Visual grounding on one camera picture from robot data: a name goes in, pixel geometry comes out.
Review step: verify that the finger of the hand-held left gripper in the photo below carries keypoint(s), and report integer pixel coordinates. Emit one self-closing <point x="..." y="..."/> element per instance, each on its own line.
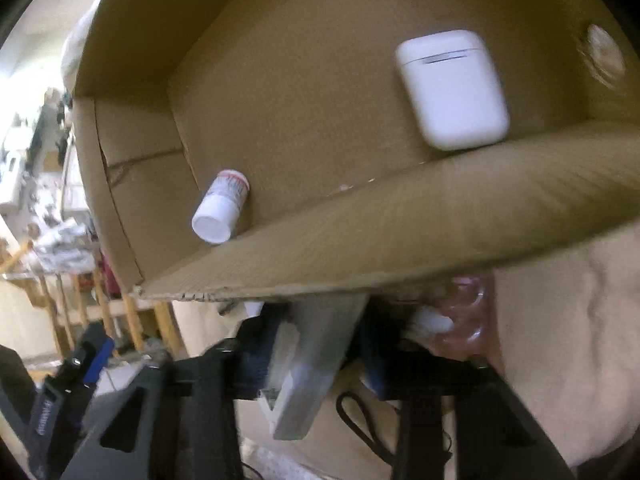
<point x="99" y="355"/>

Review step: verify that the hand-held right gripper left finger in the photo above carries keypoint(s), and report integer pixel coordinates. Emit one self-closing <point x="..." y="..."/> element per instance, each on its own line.
<point x="255" y="355"/>

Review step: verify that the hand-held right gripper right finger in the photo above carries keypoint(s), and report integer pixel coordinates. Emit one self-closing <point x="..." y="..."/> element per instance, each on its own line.
<point x="375" y="362"/>

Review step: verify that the white remote control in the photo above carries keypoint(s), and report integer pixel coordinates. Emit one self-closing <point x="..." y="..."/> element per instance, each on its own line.
<point x="310" y="370"/>

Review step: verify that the clear plastic container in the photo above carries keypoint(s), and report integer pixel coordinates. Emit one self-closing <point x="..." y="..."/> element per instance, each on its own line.
<point x="470" y="310"/>

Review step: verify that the brown cardboard box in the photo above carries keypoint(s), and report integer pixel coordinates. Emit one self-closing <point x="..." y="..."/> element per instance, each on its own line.
<point x="325" y="85"/>

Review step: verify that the wooden railing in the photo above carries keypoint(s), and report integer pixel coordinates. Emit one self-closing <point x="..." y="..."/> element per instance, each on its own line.
<point x="130" y="320"/>

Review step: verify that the white fleece cloth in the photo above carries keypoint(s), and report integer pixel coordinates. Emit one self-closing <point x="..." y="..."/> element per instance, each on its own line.
<point x="280" y="460"/>

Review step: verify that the crumpled white plastic bag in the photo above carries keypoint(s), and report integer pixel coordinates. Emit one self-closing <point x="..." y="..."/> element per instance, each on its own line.
<point x="65" y="245"/>

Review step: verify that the small white bottle red label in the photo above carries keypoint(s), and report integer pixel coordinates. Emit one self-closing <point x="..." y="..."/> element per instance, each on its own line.
<point x="220" y="205"/>

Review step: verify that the white earbuds case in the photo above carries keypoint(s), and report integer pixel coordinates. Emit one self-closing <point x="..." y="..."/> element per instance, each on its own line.
<point x="452" y="90"/>

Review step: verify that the white quilt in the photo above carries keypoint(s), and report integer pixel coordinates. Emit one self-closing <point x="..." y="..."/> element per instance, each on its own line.
<point x="75" y="50"/>

